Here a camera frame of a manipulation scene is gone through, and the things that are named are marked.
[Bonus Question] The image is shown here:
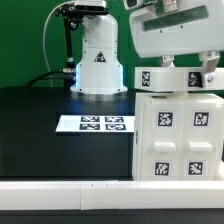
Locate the white cabinet door panel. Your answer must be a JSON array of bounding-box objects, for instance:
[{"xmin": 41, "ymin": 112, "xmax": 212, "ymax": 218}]
[
  {"xmin": 181, "ymin": 103, "xmax": 224, "ymax": 180},
  {"xmin": 140, "ymin": 105, "xmax": 181, "ymax": 180}
]

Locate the white cabinet body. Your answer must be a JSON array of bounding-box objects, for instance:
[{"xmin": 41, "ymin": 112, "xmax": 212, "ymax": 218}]
[{"xmin": 132, "ymin": 93, "xmax": 224, "ymax": 181}]

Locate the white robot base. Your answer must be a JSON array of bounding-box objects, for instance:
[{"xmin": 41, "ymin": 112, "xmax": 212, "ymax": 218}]
[{"xmin": 70, "ymin": 14, "xmax": 128, "ymax": 98}]

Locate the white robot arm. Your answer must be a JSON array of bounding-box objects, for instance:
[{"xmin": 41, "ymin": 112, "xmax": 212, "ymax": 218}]
[{"xmin": 124, "ymin": 0, "xmax": 224, "ymax": 86}]

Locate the white cabinet top block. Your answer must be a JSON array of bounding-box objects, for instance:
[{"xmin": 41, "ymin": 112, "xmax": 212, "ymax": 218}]
[{"xmin": 134, "ymin": 67, "xmax": 224, "ymax": 92}]

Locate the black camera stand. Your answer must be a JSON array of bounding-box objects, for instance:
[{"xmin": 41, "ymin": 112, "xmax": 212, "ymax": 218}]
[{"xmin": 55, "ymin": 0, "xmax": 109, "ymax": 70}]

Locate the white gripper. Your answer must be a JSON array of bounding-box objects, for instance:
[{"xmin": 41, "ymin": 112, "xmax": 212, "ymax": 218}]
[{"xmin": 129, "ymin": 0, "xmax": 224, "ymax": 87}]

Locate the white marker sheet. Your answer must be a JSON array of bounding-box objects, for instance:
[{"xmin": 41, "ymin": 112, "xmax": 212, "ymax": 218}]
[{"xmin": 56, "ymin": 115, "xmax": 134, "ymax": 133}]

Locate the white front fence bar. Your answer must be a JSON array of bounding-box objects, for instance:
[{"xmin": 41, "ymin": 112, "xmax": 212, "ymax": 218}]
[{"xmin": 0, "ymin": 181, "xmax": 224, "ymax": 210}]

